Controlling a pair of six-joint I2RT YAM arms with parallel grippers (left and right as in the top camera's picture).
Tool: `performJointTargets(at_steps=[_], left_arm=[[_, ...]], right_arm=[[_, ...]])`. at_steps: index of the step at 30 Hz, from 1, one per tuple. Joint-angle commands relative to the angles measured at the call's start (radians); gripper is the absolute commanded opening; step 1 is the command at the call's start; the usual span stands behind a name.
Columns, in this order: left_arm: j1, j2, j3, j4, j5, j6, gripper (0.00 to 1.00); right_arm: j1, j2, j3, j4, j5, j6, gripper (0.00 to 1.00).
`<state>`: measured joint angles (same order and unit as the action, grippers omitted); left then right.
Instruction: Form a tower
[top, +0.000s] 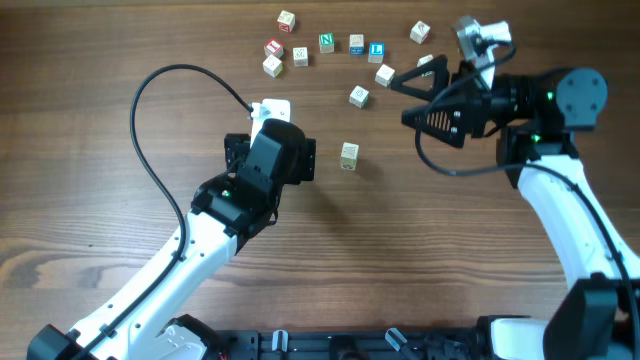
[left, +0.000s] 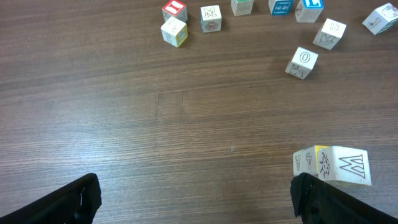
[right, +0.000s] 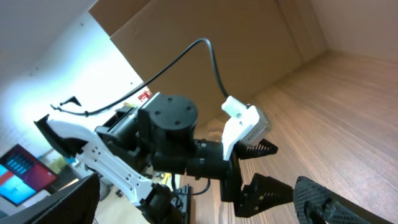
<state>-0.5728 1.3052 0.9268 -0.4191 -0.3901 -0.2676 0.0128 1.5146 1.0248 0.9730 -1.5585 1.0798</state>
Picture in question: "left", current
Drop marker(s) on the plain S wooden block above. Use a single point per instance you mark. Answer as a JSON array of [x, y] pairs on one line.
[[329, 34]]

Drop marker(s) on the green-sided right block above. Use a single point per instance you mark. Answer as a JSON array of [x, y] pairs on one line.
[[381, 19]]

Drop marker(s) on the W letter wooden block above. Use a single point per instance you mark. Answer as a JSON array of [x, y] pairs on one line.
[[344, 165]]

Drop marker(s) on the M letter wooden block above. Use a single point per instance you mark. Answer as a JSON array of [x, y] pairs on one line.
[[211, 18]]

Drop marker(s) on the plain block yellow side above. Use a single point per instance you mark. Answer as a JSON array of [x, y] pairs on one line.
[[174, 31]]

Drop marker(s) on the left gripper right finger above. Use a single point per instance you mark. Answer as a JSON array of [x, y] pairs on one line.
[[316, 201]]

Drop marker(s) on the O letter wooden block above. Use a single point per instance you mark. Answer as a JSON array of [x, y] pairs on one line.
[[302, 63]]

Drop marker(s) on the blue L letter block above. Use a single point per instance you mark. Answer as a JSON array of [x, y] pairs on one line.
[[308, 10]]

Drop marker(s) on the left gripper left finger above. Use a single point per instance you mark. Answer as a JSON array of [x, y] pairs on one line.
[[76, 202]]

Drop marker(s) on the red I letter block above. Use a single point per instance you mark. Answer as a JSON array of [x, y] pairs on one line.
[[176, 9]]

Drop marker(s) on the blue-sided C block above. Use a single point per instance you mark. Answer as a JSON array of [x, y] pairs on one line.
[[280, 7]]

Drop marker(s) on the yellow top wooden block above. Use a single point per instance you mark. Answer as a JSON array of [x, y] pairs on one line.
[[320, 148]]

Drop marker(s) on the green N letter block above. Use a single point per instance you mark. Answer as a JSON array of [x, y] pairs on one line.
[[241, 7]]

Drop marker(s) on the green J letter block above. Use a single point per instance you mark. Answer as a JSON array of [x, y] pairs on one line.
[[306, 160]]

